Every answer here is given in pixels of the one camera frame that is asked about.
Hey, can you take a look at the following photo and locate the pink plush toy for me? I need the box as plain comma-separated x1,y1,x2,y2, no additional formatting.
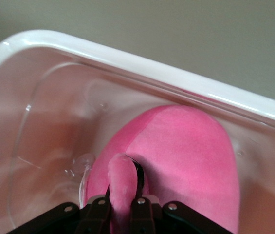
85,104,240,234

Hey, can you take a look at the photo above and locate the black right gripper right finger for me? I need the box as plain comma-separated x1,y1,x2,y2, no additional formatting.
129,162,228,234

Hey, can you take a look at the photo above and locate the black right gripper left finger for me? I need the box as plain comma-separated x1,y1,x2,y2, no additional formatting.
5,184,111,234

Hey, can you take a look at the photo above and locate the pale pink translucent box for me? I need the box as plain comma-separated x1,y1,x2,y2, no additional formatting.
0,29,275,234

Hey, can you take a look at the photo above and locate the brown table mat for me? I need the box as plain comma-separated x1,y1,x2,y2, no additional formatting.
0,0,275,107

